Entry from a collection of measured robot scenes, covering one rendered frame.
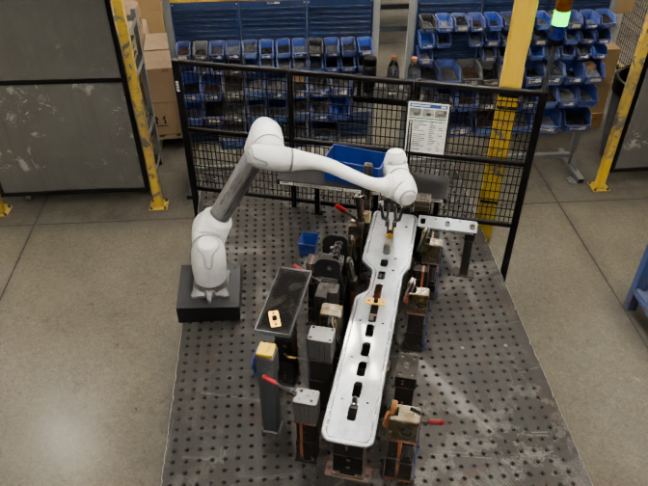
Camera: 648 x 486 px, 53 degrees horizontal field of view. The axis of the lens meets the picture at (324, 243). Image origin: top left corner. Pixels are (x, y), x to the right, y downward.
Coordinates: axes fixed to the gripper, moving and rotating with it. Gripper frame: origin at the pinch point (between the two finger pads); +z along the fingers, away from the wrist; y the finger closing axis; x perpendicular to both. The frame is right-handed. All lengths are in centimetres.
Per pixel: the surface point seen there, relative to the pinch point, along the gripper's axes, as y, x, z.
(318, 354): -17, -84, 1
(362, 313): -4, -55, 5
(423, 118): 8, 55, -30
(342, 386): -5, -94, 5
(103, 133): -219, 122, 41
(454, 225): 29.8, 15.0, 5.9
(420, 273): 17.0, -21.7, 7.8
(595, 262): 132, 128, 107
